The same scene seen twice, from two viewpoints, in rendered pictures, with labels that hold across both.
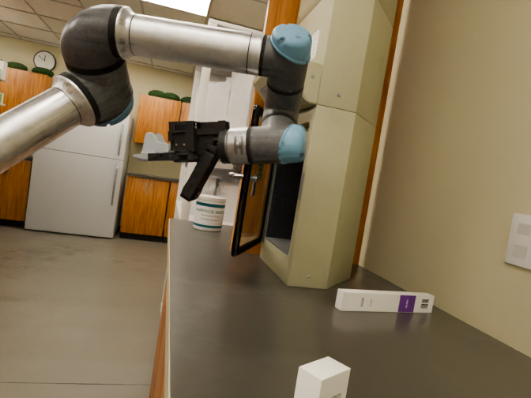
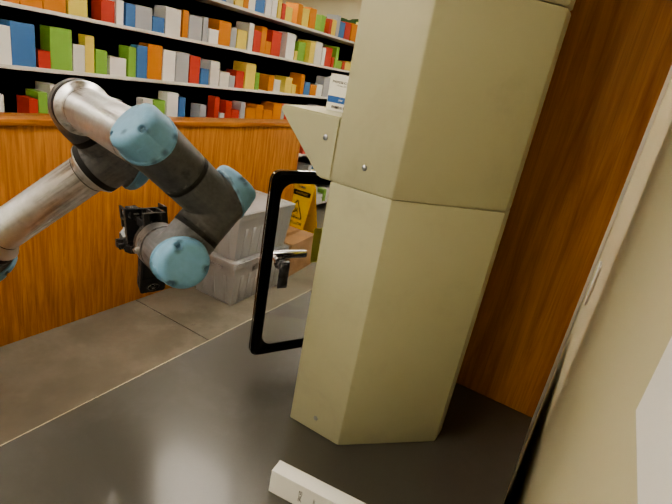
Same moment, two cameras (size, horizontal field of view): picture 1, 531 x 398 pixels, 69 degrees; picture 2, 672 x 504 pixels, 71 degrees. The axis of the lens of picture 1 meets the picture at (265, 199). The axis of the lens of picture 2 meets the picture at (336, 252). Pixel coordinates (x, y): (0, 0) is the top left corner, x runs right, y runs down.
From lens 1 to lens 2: 85 cm
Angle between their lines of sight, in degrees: 45
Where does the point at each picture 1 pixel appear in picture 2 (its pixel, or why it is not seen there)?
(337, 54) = (363, 98)
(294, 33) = (127, 124)
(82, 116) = (89, 186)
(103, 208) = not seen: hidden behind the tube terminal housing
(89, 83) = (85, 155)
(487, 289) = not seen: outside the picture
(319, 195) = (331, 316)
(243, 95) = not seen: hidden behind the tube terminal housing
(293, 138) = (156, 261)
